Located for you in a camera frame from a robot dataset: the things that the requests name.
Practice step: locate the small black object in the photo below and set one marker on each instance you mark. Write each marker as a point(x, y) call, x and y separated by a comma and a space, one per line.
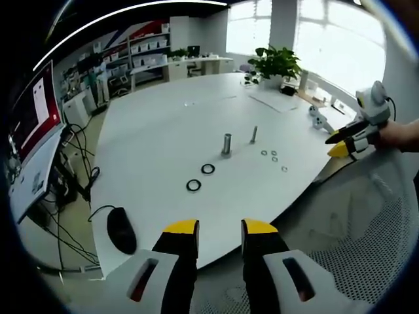
point(289, 91)

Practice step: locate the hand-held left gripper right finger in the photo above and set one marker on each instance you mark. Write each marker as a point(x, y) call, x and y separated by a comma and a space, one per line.
point(262, 258)

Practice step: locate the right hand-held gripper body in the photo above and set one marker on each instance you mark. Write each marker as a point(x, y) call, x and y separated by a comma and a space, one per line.
point(374, 104)

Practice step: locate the person's right hand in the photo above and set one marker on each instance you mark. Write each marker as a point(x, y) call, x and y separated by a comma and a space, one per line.
point(397, 135)

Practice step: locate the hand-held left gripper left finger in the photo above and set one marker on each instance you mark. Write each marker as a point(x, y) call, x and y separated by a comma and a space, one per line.
point(173, 261)

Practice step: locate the white background counter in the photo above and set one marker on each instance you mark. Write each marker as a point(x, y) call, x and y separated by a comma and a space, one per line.
point(183, 63)

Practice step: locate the computer monitor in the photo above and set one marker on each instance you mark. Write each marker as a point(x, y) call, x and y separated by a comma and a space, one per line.
point(36, 108)

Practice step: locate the white cylinder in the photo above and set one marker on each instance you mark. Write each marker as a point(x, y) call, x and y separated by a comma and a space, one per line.
point(304, 80)

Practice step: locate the green potted plant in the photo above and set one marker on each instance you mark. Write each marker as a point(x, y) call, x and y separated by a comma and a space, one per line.
point(278, 63)

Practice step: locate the shelf with white bins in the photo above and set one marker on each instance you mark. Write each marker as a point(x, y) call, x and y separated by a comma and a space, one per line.
point(149, 47)

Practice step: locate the white floor cabinet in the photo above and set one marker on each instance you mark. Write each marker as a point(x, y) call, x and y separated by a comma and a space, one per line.
point(77, 109)

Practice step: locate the white mesh chair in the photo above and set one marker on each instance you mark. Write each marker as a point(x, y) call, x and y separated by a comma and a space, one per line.
point(360, 229)

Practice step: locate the black computer mouse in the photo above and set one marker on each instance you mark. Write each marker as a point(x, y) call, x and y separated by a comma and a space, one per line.
point(121, 230)

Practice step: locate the thick metal threaded stud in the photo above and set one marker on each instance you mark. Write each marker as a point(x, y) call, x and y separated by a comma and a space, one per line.
point(226, 144)

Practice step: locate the white paper sheet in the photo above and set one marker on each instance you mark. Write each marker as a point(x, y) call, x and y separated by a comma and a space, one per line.
point(276, 99)

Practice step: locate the thin metal threaded stud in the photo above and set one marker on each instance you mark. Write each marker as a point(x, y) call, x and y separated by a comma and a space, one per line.
point(254, 134)

